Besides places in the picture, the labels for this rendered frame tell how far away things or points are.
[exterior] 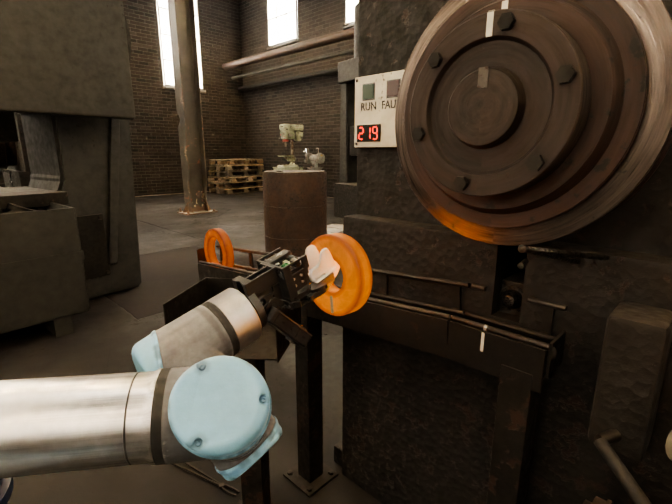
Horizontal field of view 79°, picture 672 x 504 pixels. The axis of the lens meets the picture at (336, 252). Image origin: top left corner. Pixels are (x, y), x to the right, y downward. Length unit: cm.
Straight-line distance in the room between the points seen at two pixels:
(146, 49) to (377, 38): 1037
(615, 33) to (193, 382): 70
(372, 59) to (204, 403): 97
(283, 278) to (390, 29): 73
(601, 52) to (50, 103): 273
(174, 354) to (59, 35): 264
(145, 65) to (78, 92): 831
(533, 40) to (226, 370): 60
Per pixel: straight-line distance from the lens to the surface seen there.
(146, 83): 1124
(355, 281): 72
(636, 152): 75
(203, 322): 59
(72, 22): 311
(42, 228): 274
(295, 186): 352
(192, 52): 785
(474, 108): 73
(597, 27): 75
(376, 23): 119
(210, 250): 170
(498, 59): 74
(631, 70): 74
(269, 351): 97
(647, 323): 78
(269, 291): 66
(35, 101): 295
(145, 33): 1148
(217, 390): 41
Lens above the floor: 105
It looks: 14 degrees down
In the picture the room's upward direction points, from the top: straight up
